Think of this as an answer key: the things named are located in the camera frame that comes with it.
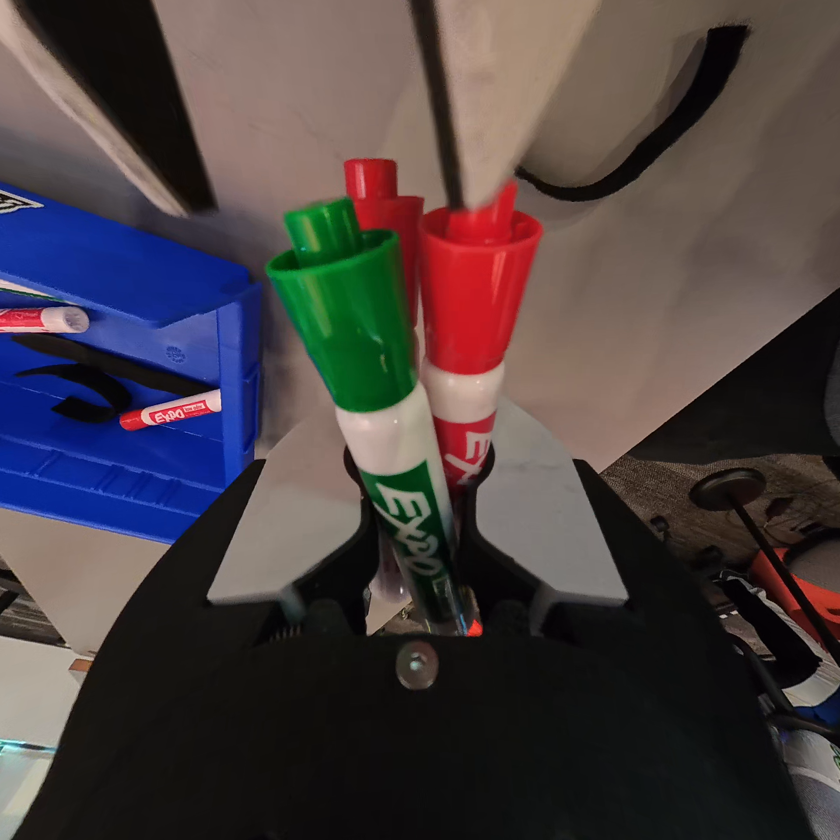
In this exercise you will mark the red whiteboard marker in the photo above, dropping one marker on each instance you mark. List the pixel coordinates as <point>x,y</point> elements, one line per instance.
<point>46,319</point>
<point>387,223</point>
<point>164,413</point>
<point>472,295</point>

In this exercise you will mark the green whiteboard marker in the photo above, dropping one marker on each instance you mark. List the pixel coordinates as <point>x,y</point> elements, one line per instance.
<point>348,328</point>

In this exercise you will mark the orange plastic object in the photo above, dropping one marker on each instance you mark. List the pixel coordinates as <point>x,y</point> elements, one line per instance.
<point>774,577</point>

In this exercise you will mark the blue plastic bin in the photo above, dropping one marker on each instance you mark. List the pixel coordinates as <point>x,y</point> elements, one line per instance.
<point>131,275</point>

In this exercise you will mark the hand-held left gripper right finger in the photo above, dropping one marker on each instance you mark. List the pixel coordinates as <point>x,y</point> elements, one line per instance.
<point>551,518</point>

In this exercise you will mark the grey sneaker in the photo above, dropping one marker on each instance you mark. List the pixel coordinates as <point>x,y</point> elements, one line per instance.
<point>817,787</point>

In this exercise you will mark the black round disc on rod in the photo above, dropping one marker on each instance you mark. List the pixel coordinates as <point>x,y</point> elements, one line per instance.
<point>728,489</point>

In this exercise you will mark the white and blue sneaker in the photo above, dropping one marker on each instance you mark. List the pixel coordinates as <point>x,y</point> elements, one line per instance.
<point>804,682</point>

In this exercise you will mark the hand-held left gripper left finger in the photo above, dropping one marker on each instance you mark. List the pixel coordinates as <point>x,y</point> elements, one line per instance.
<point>275,525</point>

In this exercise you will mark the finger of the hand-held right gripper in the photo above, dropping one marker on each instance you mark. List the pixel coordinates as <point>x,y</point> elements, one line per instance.
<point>111,141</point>
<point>499,79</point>

